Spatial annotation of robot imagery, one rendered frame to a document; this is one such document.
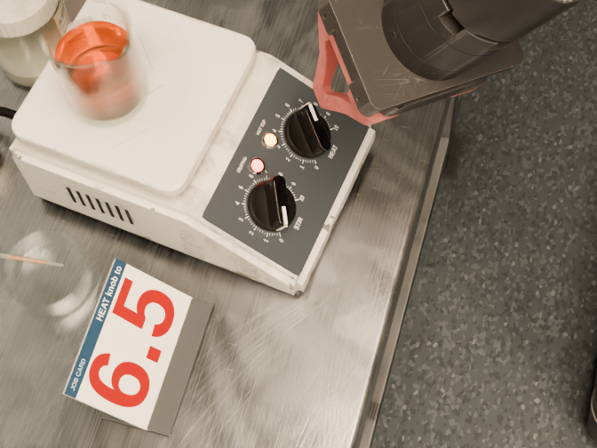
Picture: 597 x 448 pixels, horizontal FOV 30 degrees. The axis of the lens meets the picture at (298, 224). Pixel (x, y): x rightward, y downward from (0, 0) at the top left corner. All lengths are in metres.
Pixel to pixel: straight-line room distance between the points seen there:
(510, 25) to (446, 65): 0.05
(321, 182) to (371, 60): 0.17
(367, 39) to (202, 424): 0.27
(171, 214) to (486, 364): 0.88
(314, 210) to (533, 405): 0.83
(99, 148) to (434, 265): 0.92
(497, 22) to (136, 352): 0.32
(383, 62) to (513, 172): 1.07
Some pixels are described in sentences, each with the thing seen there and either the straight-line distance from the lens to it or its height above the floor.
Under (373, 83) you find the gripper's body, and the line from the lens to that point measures 0.55.
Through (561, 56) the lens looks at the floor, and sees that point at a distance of 1.74.
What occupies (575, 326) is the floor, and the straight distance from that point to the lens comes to 1.54.
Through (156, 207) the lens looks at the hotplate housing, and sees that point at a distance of 0.68.
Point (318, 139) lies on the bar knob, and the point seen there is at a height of 0.81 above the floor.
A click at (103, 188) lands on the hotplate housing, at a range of 0.70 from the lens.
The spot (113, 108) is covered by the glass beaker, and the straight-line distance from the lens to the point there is 0.67.
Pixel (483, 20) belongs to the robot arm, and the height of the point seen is 1.00.
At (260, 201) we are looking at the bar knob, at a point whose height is 0.81.
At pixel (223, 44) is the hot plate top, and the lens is 0.71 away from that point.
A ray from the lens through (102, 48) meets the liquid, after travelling 0.67.
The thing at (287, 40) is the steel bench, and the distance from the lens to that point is 0.82.
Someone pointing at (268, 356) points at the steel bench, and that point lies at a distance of 0.71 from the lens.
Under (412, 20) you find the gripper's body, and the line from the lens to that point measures 0.55.
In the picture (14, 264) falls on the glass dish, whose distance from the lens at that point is 0.75.
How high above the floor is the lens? 1.42
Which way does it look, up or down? 64 degrees down
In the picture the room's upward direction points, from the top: 7 degrees counter-clockwise
